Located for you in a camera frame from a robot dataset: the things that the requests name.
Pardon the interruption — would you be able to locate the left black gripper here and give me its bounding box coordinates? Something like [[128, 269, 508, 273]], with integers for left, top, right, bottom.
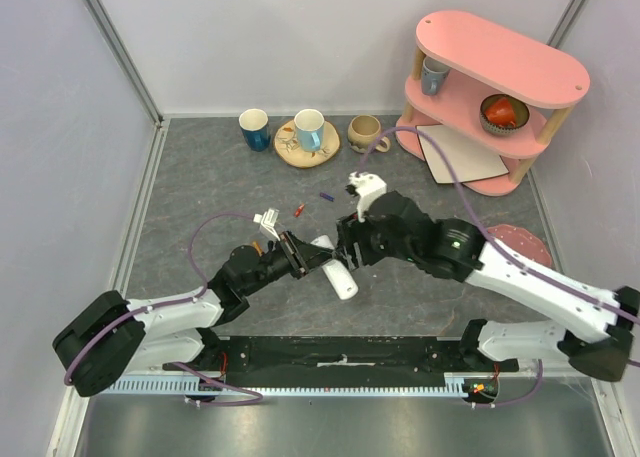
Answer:
[[243, 228, 332, 296]]

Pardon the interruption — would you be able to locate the white remote control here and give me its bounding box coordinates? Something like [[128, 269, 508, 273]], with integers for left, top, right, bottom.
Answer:
[[322, 259, 359, 301]]

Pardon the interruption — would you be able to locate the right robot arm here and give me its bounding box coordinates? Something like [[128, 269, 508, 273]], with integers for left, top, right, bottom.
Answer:
[[337, 185, 639, 382]]

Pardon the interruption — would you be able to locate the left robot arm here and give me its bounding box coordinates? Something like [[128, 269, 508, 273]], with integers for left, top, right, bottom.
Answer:
[[52, 231, 334, 397]]

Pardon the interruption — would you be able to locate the purple battery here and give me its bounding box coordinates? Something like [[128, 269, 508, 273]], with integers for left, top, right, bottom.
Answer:
[[319, 192, 335, 202]]

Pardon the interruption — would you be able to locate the red battery near centre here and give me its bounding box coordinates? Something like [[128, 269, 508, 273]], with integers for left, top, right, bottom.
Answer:
[[294, 203, 305, 218]]

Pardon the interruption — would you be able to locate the orange battery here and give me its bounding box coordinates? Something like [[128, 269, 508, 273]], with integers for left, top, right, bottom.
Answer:
[[252, 241, 264, 255]]

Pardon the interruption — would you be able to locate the beige ceramic mug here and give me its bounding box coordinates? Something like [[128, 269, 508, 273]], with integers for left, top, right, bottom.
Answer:
[[347, 115, 382, 154]]

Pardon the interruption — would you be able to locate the beige floral saucer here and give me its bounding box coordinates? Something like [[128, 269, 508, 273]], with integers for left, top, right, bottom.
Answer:
[[273, 119, 341, 169]]

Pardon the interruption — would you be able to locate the light blue mug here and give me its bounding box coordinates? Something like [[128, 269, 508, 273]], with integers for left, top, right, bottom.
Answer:
[[294, 109, 325, 152]]

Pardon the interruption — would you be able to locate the dark blue mug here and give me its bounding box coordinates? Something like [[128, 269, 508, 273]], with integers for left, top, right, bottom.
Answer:
[[239, 108, 271, 152]]

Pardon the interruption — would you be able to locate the pink dotted plate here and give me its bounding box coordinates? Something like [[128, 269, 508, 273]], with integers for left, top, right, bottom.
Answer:
[[488, 224, 553, 268]]

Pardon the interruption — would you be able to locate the pink three-tier shelf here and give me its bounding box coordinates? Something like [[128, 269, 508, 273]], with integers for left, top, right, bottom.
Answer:
[[396, 10, 590, 197]]

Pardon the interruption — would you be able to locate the grey mug on shelf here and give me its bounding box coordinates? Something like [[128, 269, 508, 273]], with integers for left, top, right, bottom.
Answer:
[[421, 57, 450, 96]]

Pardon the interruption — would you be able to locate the patterned dark bowl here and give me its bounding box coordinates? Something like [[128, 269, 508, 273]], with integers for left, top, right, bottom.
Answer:
[[480, 94, 530, 136]]

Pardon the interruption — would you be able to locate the red cup in bowl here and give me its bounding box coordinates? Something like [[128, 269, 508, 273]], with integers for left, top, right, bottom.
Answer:
[[484, 97, 516, 127]]

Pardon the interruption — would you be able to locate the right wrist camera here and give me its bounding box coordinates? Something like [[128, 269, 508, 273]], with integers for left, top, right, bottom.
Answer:
[[346, 172, 387, 222]]

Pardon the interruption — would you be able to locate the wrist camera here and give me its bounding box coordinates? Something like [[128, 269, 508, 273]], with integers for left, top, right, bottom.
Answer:
[[253, 208, 280, 241], [346, 172, 387, 222]]

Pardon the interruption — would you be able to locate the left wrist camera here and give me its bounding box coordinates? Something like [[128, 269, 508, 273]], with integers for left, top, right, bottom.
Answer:
[[253, 208, 280, 241]]

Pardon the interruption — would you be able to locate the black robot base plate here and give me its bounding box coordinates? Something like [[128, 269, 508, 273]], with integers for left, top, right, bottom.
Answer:
[[187, 336, 519, 389]]

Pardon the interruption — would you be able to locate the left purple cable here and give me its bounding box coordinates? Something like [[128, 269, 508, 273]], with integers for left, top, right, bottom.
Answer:
[[63, 211, 259, 387]]

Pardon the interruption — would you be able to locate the white cable duct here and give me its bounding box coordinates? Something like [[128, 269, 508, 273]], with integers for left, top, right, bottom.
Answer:
[[103, 374, 469, 398]]

